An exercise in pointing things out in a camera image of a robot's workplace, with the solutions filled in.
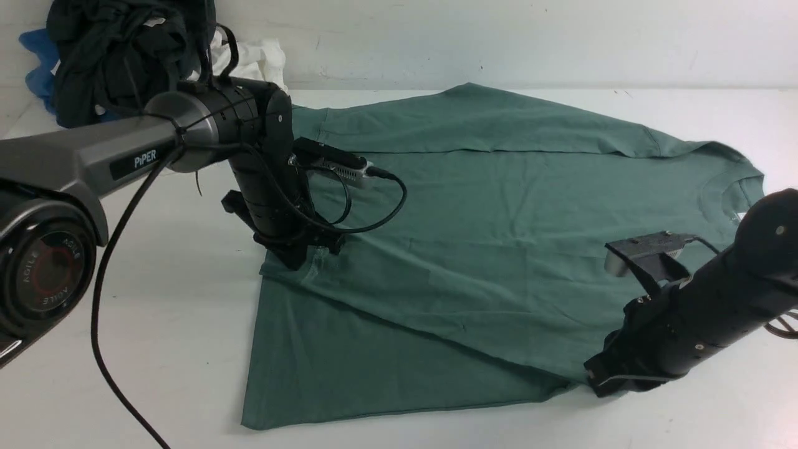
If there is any blue crumpled garment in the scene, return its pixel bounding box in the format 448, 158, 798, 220
18, 27, 120, 126

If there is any black cable image-right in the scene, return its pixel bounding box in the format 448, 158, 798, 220
764, 309, 797, 340

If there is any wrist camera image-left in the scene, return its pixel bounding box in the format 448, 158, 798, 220
292, 137, 372, 190

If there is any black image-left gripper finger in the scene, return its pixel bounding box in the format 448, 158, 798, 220
315, 232, 345, 255
265, 241, 310, 272

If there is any green long sleeve shirt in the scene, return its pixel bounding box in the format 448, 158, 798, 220
241, 84, 764, 431

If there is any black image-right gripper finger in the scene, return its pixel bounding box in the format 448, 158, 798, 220
584, 350, 686, 398

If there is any black cable image-left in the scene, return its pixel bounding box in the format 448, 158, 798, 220
99, 166, 410, 448

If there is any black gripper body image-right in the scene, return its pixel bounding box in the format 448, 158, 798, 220
609, 252, 774, 373

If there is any black crumpled garment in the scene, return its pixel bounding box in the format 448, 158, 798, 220
46, 1, 216, 128

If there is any grey Piper arm image-left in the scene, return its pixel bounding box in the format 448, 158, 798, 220
1, 77, 344, 365

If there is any white crumpled shirt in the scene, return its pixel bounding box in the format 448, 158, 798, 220
210, 28, 289, 93

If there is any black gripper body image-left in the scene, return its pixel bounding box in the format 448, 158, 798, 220
221, 150, 336, 247

